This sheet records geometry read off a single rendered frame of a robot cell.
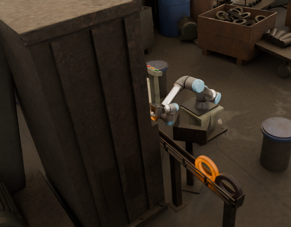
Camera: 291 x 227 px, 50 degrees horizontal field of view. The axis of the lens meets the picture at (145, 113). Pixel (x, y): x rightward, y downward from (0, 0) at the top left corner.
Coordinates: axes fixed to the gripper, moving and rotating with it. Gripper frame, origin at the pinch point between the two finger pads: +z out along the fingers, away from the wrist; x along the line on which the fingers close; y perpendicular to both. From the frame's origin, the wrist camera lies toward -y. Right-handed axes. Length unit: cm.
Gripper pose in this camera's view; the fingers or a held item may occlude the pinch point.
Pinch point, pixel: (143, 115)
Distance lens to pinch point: 251.5
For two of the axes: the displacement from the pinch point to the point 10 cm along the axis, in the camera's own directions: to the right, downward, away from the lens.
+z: -7.8, 1.6, -6.1
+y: 1.4, -9.0, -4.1
